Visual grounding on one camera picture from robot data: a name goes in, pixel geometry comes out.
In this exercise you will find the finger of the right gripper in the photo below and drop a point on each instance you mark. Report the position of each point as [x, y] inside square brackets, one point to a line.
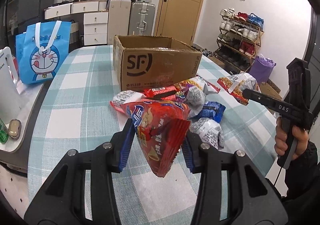
[265, 100]

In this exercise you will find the silver suitcase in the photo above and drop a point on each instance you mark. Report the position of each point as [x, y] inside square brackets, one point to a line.
[142, 16]

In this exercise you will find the beige suitcase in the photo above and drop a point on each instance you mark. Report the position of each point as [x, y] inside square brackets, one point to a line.
[118, 19]

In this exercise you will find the white kettle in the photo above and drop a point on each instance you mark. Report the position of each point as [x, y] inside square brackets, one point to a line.
[12, 102]

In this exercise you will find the green can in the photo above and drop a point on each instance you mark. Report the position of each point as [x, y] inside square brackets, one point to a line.
[3, 133]

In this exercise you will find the small beige case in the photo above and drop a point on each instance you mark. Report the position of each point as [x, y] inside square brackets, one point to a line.
[14, 129]

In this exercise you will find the red chip snack bag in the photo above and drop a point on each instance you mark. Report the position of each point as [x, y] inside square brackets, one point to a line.
[161, 127]

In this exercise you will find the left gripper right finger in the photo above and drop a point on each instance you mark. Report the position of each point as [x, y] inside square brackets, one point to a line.
[203, 159]

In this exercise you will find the red black snack packet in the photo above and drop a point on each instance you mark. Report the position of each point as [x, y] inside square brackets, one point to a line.
[161, 94]

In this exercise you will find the wooden shoe rack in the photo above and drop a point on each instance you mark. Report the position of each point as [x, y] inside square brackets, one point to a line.
[239, 39]

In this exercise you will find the red noodle snack bag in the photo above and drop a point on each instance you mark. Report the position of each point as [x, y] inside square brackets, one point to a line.
[235, 85]

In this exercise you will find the SF cardboard box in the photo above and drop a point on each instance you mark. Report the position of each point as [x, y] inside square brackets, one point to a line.
[144, 62]

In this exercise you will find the blue snack packet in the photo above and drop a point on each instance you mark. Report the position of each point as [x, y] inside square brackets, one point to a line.
[212, 110]

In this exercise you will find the white drawer desk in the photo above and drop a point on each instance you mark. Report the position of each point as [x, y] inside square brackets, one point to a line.
[92, 17]

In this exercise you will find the orange noodle snack bag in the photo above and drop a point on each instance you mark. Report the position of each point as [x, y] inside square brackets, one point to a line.
[204, 85]

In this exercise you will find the small cardboard box on floor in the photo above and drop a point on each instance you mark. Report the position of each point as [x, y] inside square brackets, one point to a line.
[269, 88]

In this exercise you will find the purple snack bag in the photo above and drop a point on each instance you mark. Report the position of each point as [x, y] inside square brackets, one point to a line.
[191, 95]

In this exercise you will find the wooden door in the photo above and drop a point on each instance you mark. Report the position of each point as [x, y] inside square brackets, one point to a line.
[178, 19]

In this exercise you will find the woven laundry basket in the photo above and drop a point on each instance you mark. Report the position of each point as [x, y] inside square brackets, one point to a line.
[74, 42]

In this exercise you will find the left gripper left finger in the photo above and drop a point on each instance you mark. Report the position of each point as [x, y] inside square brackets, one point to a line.
[108, 158]

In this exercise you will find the silver snack bag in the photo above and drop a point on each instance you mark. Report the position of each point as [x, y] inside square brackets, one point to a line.
[209, 132]

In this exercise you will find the blue Doraemon tote bag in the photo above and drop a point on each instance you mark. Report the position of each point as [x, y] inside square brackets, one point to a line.
[41, 50]

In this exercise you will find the red white snack packet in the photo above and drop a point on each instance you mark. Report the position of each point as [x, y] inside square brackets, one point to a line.
[125, 97]

